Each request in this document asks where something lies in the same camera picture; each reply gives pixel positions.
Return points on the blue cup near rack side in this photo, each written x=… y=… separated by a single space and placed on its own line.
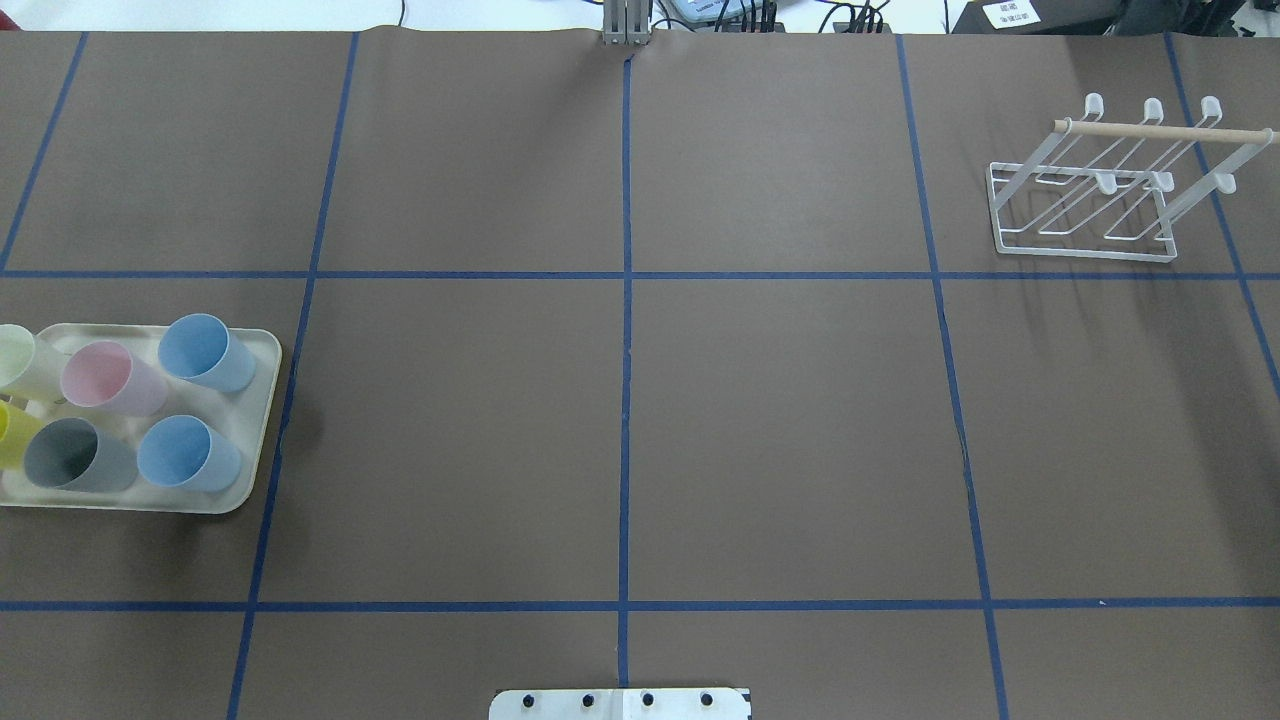
x=200 y=349

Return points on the yellow plastic cup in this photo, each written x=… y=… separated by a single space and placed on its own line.
x=18 y=428

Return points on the pale green plastic cup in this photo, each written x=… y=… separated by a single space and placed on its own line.
x=31 y=367

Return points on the white wire cup rack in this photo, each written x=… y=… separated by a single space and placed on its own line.
x=1099 y=189

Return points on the pink plastic cup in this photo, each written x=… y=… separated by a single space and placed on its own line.
x=109 y=377

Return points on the blue cup front row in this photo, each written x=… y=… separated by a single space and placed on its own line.
x=184 y=452

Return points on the black label box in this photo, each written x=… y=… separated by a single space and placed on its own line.
x=1036 y=17

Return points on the cream plastic tray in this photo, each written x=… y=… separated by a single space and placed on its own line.
x=242 y=417

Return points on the aluminium frame post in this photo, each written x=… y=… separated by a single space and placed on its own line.
x=626 y=22

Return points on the grey plastic cup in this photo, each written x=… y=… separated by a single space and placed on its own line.
x=72 y=454

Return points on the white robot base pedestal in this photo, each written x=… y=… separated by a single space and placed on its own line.
x=623 y=703

